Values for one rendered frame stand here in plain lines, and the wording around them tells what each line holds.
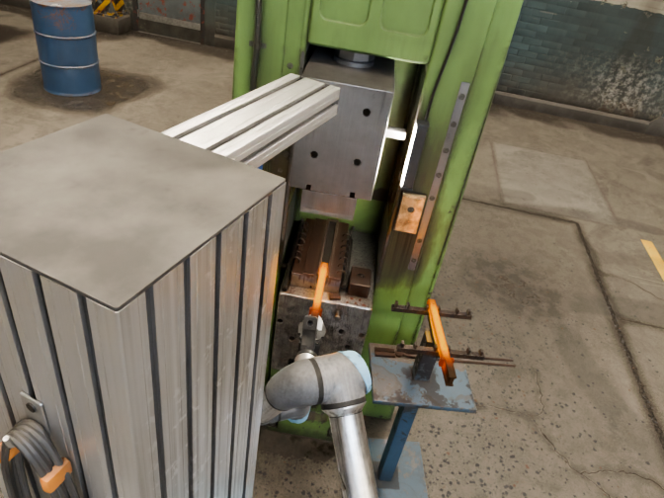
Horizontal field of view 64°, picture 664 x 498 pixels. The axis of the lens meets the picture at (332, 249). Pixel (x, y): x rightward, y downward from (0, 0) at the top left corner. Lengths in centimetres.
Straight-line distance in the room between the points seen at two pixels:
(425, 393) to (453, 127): 100
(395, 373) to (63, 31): 496
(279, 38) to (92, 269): 152
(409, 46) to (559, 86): 631
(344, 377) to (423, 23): 113
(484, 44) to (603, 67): 629
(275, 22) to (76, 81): 461
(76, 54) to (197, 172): 570
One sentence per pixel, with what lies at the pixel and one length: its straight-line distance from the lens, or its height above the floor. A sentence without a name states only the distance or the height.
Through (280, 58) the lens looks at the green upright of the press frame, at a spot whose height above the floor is 176.
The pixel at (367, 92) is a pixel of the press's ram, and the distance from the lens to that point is 175.
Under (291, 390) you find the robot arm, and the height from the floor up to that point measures 128.
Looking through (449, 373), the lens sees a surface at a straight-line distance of 184.
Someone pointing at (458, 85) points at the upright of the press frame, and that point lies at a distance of 191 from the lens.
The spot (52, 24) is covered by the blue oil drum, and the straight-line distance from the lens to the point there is 618.
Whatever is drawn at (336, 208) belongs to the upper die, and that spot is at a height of 131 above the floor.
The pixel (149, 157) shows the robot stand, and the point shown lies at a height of 203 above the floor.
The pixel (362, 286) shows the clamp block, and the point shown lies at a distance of 213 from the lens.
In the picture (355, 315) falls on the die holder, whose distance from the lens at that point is 216.
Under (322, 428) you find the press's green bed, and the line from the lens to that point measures 273.
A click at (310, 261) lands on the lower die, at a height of 99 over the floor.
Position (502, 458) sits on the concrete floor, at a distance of 304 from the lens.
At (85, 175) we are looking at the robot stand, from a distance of 57.
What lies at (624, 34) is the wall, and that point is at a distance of 809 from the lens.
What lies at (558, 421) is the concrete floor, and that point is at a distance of 337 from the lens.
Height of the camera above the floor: 230
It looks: 35 degrees down
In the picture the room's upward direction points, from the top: 10 degrees clockwise
